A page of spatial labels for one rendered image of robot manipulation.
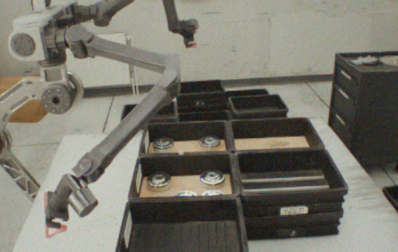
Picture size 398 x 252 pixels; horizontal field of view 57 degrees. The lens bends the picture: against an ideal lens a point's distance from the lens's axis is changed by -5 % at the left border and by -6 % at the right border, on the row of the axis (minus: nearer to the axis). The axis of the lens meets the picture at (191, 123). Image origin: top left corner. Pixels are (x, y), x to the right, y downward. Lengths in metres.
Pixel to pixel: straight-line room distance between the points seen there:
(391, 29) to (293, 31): 1.30
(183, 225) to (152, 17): 3.38
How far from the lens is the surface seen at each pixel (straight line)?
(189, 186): 1.60
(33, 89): 1.92
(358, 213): 1.74
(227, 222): 1.42
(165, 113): 3.00
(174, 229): 1.40
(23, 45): 1.48
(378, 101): 2.93
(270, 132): 1.93
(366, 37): 5.19
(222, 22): 4.57
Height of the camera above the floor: 1.77
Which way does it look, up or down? 27 degrees down
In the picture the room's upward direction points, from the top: 3 degrees counter-clockwise
